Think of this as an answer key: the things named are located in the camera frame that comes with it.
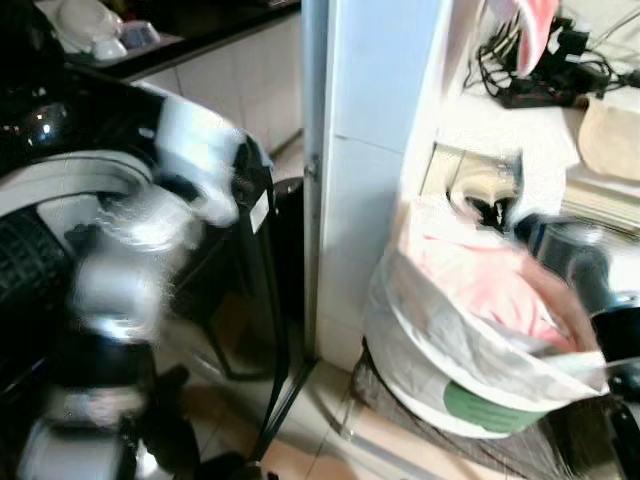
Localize pink clothes in bag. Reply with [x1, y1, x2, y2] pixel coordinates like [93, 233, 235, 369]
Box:
[408, 205, 581, 351]

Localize black top-load washing machine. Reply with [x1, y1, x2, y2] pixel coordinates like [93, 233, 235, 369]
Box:
[0, 58, 307, 480]

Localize white plastic container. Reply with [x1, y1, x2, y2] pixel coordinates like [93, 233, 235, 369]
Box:
[428, 143, 525, 219]

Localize beige folded cloth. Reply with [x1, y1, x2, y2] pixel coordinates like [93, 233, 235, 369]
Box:
[578, 93, 640, 183]

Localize white plastic laundry bag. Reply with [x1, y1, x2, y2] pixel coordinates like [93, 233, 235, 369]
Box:
[362, 198, 613, 438]

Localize hanging pink white cloth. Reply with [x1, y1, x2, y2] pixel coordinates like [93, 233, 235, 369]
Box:
[478, 0, 559, 78]

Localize black power strip with cables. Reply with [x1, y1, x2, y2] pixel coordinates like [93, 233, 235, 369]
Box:
[468, 15, 626, 111]

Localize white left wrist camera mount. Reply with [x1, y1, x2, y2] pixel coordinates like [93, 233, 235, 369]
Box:
[155, 93, 249, 227]

